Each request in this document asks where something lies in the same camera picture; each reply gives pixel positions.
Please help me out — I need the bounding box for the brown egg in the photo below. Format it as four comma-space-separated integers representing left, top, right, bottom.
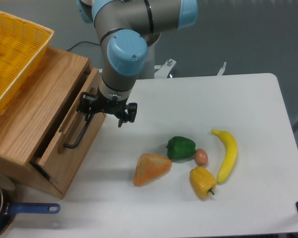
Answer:
195, 148, 208, 166

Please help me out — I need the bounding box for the wooden drawer cabinet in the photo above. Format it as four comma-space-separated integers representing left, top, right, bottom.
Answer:
0, 47, 100, 194

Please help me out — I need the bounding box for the black cable on floor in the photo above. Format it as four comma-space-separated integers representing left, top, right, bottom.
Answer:
66, 41, 101, 52

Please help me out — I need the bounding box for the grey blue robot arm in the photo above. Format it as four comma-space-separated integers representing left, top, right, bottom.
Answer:
77, 0, 198, 125

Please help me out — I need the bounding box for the yellow plastic basket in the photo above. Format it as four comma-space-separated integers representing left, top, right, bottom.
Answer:
0, 11, 54, 114

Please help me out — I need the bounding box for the wooden top drawer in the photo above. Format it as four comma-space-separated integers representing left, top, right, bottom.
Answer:
34, 67, 107, 196

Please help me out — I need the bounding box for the blue handled frying pan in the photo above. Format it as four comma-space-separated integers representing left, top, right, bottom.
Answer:
0, 176, 61, 235

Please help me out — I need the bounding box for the black drawer handle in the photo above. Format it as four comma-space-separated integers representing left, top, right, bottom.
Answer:
64, 115, 94, 149

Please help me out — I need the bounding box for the yellow bell pepper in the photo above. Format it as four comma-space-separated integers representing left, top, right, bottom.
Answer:
190, 166, 217, 199

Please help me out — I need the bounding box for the green bell pepper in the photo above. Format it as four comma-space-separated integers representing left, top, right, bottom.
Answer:
166, 136, 196, 161

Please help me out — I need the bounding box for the yellow banana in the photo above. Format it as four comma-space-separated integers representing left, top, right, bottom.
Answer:
211, 129, 238, 183

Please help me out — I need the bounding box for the triangular toasted sandwich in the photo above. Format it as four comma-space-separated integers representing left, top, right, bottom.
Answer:
133, 153, 172, 186

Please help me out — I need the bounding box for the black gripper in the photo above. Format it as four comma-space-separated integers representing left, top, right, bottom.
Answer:
76, 92, 138, 127

